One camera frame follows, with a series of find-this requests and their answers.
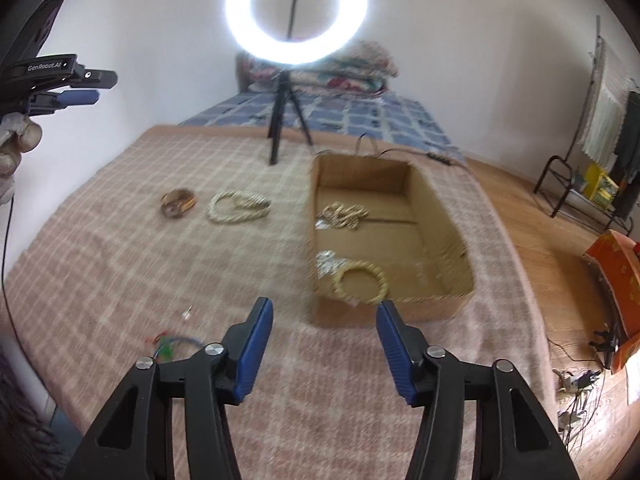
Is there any folded floral quilt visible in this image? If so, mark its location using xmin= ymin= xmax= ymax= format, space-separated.
xmin=236 ymin=40 xmax=400 ymax=97

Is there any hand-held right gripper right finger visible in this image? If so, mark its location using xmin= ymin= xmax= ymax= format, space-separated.
xmin=376 ymin=300 xmax=581 ymax=480

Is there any white ring light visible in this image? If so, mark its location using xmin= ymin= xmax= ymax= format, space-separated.
xmin=225 ymin=0 xmax=370 ymax=66

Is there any silver jewellery piece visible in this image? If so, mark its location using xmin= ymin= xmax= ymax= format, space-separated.
xmin=315 ymin=250 xmax=353 ymax=281

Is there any orange cardboard box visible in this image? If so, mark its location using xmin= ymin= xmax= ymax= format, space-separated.
xmin=582 ymin=230 xmax=640 ymax=403

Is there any black tripod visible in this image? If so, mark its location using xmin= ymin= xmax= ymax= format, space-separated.
xmin=267 ymin=67 xmax=315 ymax=166

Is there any pink plaid blanket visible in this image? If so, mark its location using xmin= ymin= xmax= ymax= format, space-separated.
xmin=0 ymin=125 xmax=556 ymax=480

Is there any dark grey cloth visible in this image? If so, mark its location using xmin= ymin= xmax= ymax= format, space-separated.
xmin=0 ymin=340 xmax=66 ymax=480

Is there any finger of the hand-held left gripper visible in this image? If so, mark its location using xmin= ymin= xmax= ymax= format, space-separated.
xmin=75 ymin=70 xmax=119 ymax=89
xmin=27 ymin=88 xmax=101 ymax=114

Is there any yellow box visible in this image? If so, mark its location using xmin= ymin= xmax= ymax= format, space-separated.
xmin=585 ymin=164 xmax=621 ymax=208

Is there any person's left hand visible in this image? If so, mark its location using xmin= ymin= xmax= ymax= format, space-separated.
xmin=0 ymin=112 xmax=44 ymax=204

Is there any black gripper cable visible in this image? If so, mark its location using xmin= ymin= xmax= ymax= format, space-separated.
xmin=0 ymin=192 xmax=31 ymax=366

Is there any hanging dark garment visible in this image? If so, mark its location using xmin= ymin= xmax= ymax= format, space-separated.
xmin=615 ymin=91 xmax=640 ymax=186

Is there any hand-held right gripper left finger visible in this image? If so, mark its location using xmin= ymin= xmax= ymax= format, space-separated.
xmin=62 ymin=296 xmax=275 ymax=480

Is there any red strap watch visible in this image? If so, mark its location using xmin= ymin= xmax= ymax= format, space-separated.
xmin=160 ymin=188 xmax=198 ymax=219

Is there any small-bead pearl necklace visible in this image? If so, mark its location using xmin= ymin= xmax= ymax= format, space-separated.
xmin=317 ymin=201 xmax=371 ymax=233

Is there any hanging white towel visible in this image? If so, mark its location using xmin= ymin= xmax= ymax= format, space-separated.
xmin=580 ymin=40 xmax=631 ymax=173

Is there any green pendant with red cord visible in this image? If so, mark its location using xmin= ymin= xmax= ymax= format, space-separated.
xmin=145 ymin=330 xmax=178 ymax=361

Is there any thin blue bangle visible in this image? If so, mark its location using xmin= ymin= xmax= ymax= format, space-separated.
xmin=155 ymin=336 xmax=206 ymax=361

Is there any blue checkered bedsheet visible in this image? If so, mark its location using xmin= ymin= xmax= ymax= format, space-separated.
xmin=179 ymin=91 xmax=468 ymax=166

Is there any tangle of floor cables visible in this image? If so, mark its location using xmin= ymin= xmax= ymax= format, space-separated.
xmin=547 ymin=325 xmax=621 ymax=441

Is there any cream beaded bracelet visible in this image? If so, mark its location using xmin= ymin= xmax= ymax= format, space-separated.
xmin=332 ymin=258 xmax=390 ymax=305

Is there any twisted white pearl necklace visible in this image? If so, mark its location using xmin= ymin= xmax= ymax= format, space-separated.
xmin=206 ymin=189 xmax=273 ymax=225

